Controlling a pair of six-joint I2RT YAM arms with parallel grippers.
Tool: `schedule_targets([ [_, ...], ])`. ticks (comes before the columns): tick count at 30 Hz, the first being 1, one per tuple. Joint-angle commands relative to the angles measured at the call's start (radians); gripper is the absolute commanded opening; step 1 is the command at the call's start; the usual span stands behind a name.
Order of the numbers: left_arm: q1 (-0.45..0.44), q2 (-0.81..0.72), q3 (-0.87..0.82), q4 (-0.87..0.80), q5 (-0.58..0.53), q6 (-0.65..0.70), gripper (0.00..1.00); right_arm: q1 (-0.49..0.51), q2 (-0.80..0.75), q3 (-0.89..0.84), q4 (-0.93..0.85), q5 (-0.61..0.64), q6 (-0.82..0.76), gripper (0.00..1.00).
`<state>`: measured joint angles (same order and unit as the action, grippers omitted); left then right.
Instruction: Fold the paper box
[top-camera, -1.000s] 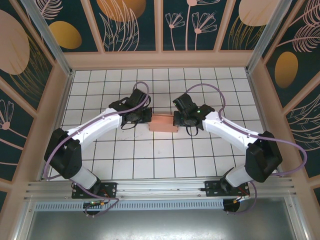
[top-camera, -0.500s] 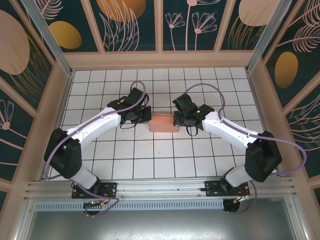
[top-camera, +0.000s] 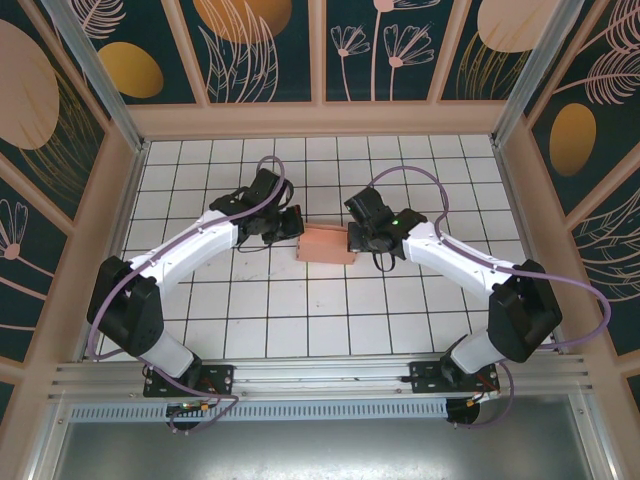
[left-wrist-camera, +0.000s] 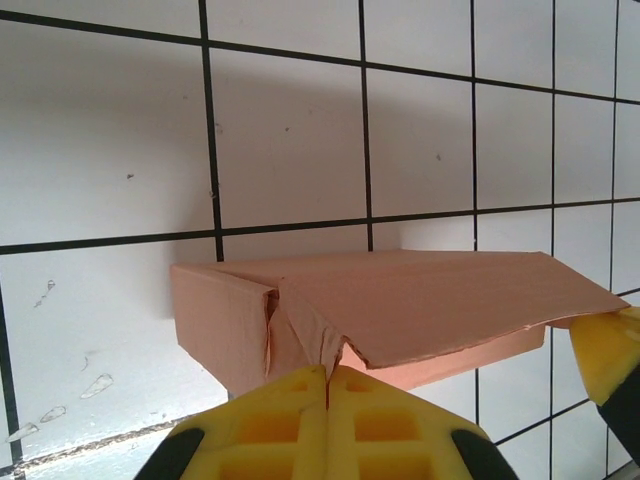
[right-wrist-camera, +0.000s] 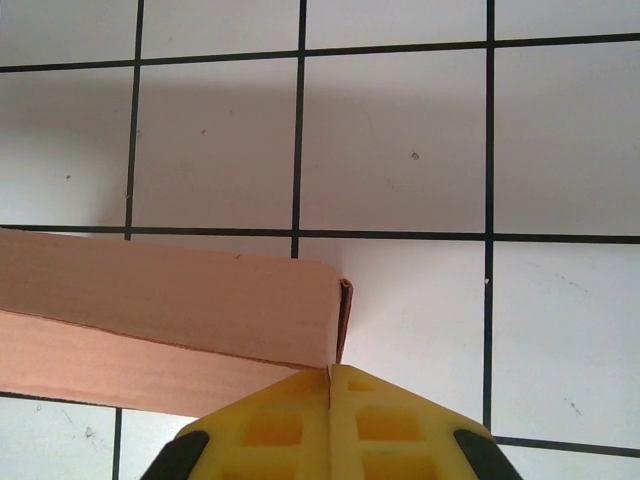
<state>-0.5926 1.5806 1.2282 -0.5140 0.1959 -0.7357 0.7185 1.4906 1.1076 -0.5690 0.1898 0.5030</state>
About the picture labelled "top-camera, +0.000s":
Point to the pink cardboard box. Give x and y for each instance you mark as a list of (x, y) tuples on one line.
[(322, 245)]

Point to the aluminium frame post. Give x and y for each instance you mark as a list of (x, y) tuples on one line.
[(537, 65), (107, 92)]

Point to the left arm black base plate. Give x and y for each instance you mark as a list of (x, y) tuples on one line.
[(220, 376)]

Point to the aluminium mounting rail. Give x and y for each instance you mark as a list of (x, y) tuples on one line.
[(320, 372)]

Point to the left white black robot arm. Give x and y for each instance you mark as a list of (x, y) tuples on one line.
[(130, 315)]

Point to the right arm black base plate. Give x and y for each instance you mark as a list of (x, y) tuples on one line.
[(425, 375)]

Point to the yellow power connector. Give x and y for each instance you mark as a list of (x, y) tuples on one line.
[(472, 401), (205, 409)]

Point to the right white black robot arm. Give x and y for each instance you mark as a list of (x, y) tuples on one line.
[(525, 315)]

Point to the grey metal panel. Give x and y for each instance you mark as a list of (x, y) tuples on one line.
[(320, 452)]

